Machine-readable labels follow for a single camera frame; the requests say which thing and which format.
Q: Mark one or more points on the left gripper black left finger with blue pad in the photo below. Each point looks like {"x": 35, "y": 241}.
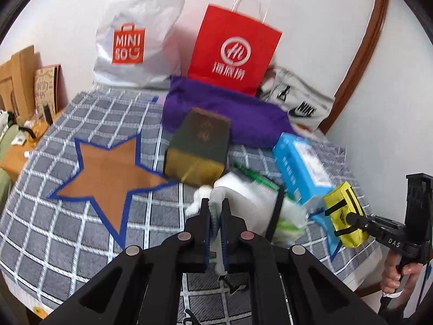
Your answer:
{"x": 196, "y": 258}

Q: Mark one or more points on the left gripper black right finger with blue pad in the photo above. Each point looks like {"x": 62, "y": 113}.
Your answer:
{"x": 235, "y": 251}

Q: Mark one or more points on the white mesh bag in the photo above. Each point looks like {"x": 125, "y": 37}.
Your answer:
{"x": 248, "y": 200}

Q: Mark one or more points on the green snack stick packet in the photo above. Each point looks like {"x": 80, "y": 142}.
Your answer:
{"x": 257, "y": 177}

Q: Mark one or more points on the yellow black pouch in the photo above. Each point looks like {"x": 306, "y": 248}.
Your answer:
{"x": 338, "y": 204}

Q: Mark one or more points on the green tissue pack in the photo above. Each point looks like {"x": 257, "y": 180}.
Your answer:
{"x": 291, "y": 223}

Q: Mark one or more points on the person's right hand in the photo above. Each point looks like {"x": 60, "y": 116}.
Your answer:
{"x": 391, "y": 277}

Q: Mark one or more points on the blue star marker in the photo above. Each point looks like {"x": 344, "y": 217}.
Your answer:
{"x": 333, "y": 242}

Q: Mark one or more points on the dark green gold tin box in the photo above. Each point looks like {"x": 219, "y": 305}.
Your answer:
{"x": 197, "y": 153}

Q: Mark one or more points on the blue cardboard box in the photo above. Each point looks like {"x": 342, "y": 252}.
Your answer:
{"x": 302, "y": 172}

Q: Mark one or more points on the brown star blue border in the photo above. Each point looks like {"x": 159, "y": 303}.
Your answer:
{"x": 108, "y": 178}

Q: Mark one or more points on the purple fluffy towel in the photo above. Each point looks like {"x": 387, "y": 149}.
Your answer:
{"x": 254, "y": 122}

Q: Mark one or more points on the grey checked blanket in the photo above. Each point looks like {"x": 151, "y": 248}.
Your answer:
{"x": 51, "y": 248}

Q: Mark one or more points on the grey Nike bag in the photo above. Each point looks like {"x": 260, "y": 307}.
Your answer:
{"x": 304, "y": 105}

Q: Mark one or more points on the red paper shopping bag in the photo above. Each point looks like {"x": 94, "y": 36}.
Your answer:
{"x": 234, "y": 47}

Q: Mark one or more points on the wooden bedside table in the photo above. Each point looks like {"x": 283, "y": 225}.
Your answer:
{"x": 14, "y": 159}

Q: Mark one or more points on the white Miniso plastic bag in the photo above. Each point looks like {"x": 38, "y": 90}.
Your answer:
{"x": 135, "y": 44}

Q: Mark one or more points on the wooden headboard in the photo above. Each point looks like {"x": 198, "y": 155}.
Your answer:
{"x": 17, "y": 84}

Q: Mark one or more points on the brown wooden door frame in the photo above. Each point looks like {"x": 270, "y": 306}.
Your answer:
{"x": 359, "y": 64}

